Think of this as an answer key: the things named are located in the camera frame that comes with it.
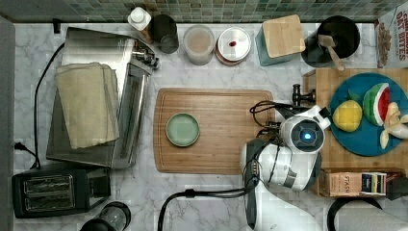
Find dark glass cup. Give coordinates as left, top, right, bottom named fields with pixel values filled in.
left=148, top=14, right=179, bottom=54

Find black utensil holder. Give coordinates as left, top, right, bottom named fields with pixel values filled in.
left=301, top=15, right=360, bottom=67

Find translucent plastic container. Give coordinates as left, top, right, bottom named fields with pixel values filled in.
left=183, top=25, right=216, bottom=65

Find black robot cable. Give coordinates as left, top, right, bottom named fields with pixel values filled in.
left=157, top=100, right=302, bottom=231

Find toy peeled banana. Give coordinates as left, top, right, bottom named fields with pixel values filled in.
left=380, top=102, right=408, bottom=149

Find stainless steel toaster oven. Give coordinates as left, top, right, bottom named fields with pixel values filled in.
left=46, top=27, right=159, bottom=169

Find green ceramic plate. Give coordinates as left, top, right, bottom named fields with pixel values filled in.
left=166, top=113, right=200, bottom=147

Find yellow toy lemon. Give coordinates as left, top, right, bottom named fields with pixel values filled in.
left=332, top=100, right=363, bottom=133

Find black power cord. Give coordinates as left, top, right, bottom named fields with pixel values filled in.
left=13, top=41, right=65, bottom=170

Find wooden drawer cabinet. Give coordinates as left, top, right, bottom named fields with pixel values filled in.
left=301, top=68, right=408, bottom=196

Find white cap bottle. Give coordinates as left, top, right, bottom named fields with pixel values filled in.
left=128, top=7, right=151, bottom=31

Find tea bag packets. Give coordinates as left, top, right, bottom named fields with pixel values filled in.
left=361, top=172, right=387, bottom=195

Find toy watermelon slice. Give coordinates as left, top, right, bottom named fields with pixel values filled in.
left=363, top=83, right=391, bottom=126

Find black toaster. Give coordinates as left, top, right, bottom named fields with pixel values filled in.
left=12, top=168, right=111, bottom=218

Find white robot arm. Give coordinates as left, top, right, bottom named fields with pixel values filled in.
left=240, top=105, right=330, bottom=231

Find teal canister wooden lid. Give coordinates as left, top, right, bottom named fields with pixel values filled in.
left=255, top=14, right=306, bottom=66

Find blue plate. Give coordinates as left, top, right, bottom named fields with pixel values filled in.
left=329, top=73, right=408, bottom=157

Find beige folded towel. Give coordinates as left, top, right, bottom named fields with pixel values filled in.
left=56, top=63, right=119, bottom=149

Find wooden spatula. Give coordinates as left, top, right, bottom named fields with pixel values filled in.
left=318, top=35, right=345, bottom=71

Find black drawer handle bar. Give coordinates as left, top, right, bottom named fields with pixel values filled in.
left=292, top=84, right=316, bottom=106

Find wooden cutting board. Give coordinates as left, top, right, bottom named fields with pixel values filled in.
left=154, top=88, right=274, bottom=175

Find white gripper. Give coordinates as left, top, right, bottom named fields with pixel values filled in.
left=277, top=105, right=331, bottom=130

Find jar with white lid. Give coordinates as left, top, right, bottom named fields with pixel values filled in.
left=216, top=27, right=251, bottom=66

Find oat bites cereal box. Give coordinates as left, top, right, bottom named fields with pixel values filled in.
left=374, top=2, right=408, bottom=68

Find stash tea box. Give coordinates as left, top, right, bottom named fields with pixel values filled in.
left=318, top=171, right=362, bottom=197

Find black pepper grinder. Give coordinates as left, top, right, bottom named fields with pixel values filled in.
left=80, top=201, right=131, bottom=231

